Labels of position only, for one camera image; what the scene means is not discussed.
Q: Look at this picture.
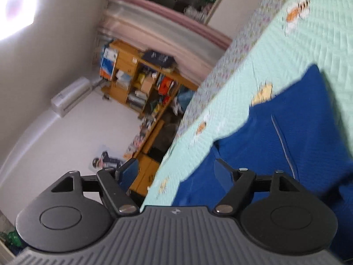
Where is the blue knit sweater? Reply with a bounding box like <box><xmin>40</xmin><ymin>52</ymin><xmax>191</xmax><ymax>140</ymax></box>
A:
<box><xmin>172</xmin><ymin>65</ymin><xmax>352</xmax><ymax>260</ymax></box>

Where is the pilot boy poster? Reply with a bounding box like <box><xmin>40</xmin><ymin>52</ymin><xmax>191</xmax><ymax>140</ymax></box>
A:
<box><xmin>88</xmin><ymin>145</ymin><xmax>126</xmax><ymax>173</ymax></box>

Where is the wooden bookshelf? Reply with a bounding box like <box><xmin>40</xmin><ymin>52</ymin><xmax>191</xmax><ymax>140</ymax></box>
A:
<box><xmin>99</xmin><ymin>39</ymin><xmax>199</xmax><ymax>119</ymax></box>

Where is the pink curtain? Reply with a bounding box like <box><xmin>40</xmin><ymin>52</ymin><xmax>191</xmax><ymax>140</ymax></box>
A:
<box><xmin>98</xmin><ymin>0</ymin><xmax>232</xmax><ymax>84</ymax></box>

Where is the bee pattern quilted bedspread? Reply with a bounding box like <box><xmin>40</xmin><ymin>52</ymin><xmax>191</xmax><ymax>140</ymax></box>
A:
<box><xmin>144</xmin><ymin>0</ymin><xmax>352</xmax><ymax>206</ymax></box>

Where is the white wall air conditioner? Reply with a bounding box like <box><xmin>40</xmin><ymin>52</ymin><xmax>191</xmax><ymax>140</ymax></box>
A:
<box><xmin>51</xmin><ymin>77</ymin><xmax>93</xmax><ymax>117</ymax></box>

